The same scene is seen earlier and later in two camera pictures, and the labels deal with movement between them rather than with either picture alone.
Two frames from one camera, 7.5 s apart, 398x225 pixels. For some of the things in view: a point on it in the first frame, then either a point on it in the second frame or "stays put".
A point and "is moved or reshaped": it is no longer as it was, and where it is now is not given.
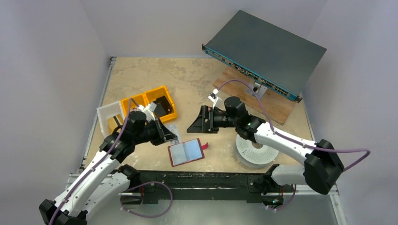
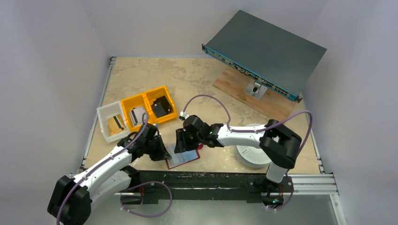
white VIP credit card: x=173 y=128 is moved or reshaped
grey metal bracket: x=258 y=89 stays put
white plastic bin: x=111 y=116 stays put
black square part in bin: x=163 y=107 stays put
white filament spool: x=253 y=154 stays put
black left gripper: x=163 y=134 → x=162 y=153
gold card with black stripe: x=114 y=122 stays put
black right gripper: x=210 y=119 → x=187 y=138
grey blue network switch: x=280 y=60 stays put
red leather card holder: x=187 y=152 is moved or reshaped
